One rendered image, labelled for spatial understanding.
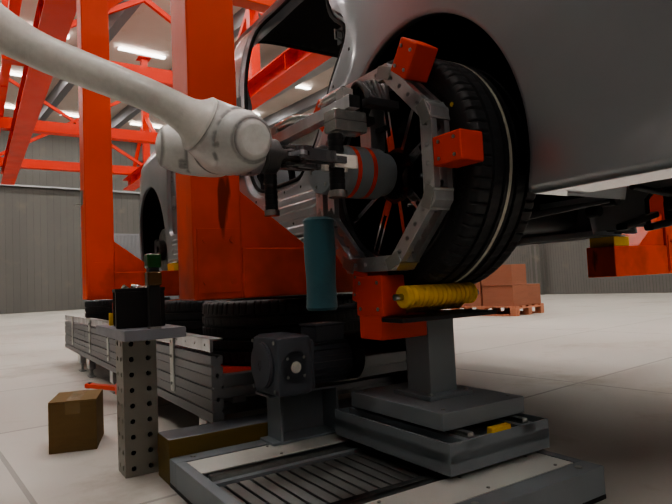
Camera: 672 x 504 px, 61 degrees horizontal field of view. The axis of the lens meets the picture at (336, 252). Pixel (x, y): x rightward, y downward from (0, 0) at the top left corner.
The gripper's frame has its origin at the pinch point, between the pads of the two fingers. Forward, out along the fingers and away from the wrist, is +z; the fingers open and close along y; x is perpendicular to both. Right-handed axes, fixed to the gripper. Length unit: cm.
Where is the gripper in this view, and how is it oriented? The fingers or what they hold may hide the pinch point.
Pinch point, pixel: (339, 163)
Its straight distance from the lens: 131.6
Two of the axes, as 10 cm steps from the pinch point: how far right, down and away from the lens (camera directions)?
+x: -0.4, -10.0, 0.5
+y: 5.4, -0.7, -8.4
